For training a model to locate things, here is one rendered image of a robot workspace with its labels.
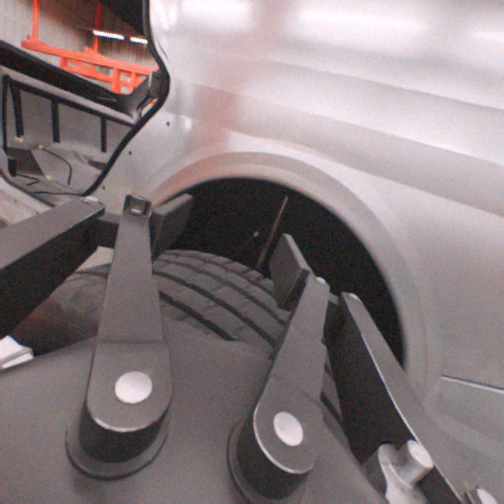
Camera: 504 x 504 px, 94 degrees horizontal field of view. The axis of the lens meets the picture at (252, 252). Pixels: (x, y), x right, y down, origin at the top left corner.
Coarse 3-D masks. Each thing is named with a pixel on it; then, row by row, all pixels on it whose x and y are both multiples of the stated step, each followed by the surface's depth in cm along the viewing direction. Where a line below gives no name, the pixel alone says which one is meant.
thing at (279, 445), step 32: (320, 288) 12; (288, 320) 11; (320, 320) 9; (288, 352) 6; (320, 352) 7; (288, 384) 5; (320, 384) 6; (256, 416) 4; (288, 416) 4; (320, 416) 4; (256, 448) 4; (288, 448) 4; (256, 480) 4; (288, 480) 3
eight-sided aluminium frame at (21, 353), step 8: (8, 336) 21; (0, 344) 20; (8, 344) 20; (16, 344) 21; (0, 352) 19; (8, 352) 20; (16, 352) 20; (24, 352) 20; (32, 352) 20; (0, 360) 19; (8, 360) 19; (16, 360) 19; (24, 360) 19; (0, 368) 18
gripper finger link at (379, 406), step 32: (352, 320) 11; (352, 352) 10; (384, 352) 9; (352, 384) 9; (384, 384) 7; (352, 416) 8; (384, 416) 7; (416, 416) 7; (352, 448) 7; (448, 448) 6; (448, 480) 5; (480, 480) 5
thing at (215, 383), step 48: (96, 336) 5; (192, 336) 6; (0, 384) 4; (48, 384) 4; (192, 384) 5; (240, 384) 5; (0, 432) 3; (48, 432) 3; (192, 432) 4; (240, 432) 4; (0, 480) 3; (48, 480) 3; (96, 480) 3; (144, 480) 3; (192, 480) 4; (240, 480) 4; (336, 480) 4
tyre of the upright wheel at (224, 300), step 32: (160, 256) 36; (192, 256) 37; (64, 288) 23; (96, 288) 23; (160, 288) 25; (192, 288) 28; (224, 288) 29; (256, 288) 32; (32, 320) 23; (64, 320) 21; (96, 320) 20; (192, 320) 22; (224, 320) 24; (256, 320) 26
